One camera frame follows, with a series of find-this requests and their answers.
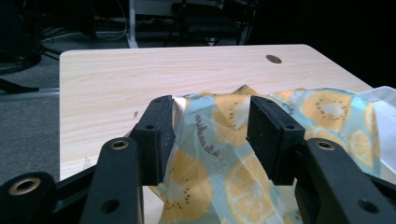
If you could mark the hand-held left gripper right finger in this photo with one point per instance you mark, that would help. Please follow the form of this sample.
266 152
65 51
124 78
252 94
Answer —
274 140

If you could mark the black metal stand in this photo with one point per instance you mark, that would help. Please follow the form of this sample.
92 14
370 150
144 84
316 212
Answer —
15 62

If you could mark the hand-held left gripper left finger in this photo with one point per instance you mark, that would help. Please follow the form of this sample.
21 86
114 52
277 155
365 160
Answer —
155 137

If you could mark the aluminium floor rail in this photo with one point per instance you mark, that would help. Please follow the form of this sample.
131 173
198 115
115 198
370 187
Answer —
28 94

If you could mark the fruit print fabric bag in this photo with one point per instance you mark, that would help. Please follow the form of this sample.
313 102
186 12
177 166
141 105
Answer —
214 137

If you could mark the white desk leg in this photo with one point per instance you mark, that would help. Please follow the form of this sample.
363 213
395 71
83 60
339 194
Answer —
133 28

